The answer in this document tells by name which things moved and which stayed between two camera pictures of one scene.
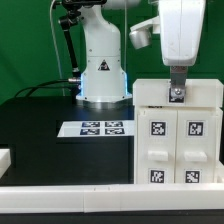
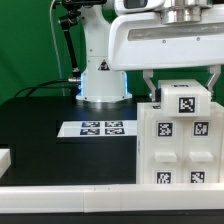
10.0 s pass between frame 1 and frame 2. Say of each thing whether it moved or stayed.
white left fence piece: stayed
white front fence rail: stayed
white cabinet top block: moved
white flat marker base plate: stayed
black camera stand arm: stayed
